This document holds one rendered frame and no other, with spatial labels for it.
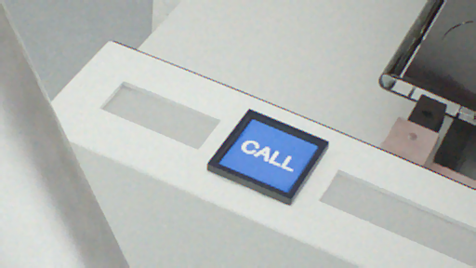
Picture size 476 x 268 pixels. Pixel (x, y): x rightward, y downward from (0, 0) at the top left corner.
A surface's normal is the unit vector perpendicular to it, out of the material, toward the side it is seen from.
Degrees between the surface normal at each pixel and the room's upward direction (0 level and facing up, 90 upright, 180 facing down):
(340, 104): 0
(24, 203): 53
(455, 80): 0
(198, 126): 0
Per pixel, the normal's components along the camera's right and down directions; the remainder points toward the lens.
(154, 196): -0.48, 0.61
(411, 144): 0.04, -0.69
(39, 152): 0.78, -0.15
